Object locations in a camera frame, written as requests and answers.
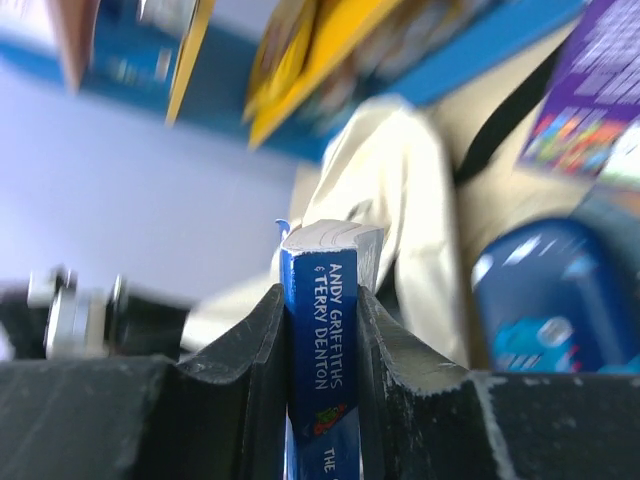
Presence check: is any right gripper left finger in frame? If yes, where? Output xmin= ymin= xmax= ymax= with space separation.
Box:
xmin=1 ymin=285 xmax=286 ymax=479

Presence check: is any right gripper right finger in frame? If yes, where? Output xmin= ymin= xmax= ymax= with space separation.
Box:
xmin=357 ymin=289 xmax=639 ymax=479

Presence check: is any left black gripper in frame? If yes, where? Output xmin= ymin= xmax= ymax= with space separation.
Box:
xmin=1 ymin=267 xmax=193 ymax=360

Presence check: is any blue dinosaur pencil case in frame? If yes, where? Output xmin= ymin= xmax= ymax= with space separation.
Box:
xmin=471 ymin=217 xmax=639 ymax=374

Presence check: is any blue comic book top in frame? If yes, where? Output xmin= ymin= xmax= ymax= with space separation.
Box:
xmin=278 ymin=220 xmax=384 ymax=479

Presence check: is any beige canvas backpack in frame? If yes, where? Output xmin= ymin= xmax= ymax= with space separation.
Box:
xmin=179 ymin=49 xmax=561 ymax=371

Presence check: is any purple book underneath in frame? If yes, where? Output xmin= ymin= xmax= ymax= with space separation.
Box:
xmin=519 ymin=0 xmax=639 ymax=190

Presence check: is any yellow chips bag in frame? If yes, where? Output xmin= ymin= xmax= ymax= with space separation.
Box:
xmin=243 ymin=1 xmax=398 ymax=149

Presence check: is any blue shelf unit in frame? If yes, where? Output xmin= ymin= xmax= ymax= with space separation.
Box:
xmin=1 ymin=1 xmax=585 ymax=160

